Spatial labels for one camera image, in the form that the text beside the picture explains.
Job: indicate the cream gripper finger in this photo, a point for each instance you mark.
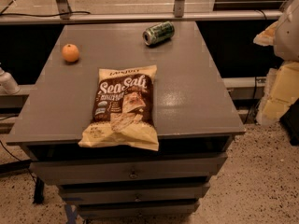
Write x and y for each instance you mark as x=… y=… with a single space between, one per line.
x=266 y=37

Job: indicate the green soda can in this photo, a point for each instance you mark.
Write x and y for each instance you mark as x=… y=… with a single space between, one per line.
x=158 y=33

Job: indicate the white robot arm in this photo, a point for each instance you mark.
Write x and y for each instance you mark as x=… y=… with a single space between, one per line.
x=283 y=34

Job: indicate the grey drawer cabinet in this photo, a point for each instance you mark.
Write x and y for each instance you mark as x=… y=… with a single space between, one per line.
x=192 y=110

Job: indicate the sea salt chips bag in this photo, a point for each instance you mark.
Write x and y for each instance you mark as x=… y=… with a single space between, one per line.
x=122 y=110

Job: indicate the middle drawer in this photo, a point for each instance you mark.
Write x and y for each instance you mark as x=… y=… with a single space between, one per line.
x=135 y=194

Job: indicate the drawer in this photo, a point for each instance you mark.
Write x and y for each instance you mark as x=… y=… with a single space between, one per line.
x=135 y=194
x=100 y=171
x=137 y=209

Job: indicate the bottom drawer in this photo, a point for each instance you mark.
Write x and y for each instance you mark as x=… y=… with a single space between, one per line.
x=137 y=209

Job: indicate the orange fruit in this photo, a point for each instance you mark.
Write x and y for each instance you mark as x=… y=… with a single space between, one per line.
x=70 y=52

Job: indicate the top drawer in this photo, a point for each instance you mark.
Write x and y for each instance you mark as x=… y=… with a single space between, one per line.
x=100 y=171

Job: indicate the white pipe at left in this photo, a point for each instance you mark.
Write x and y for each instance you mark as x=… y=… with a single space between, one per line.
x=8 y=82

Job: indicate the metal frame rail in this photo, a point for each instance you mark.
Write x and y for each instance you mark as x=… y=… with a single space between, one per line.
x=67 y=15

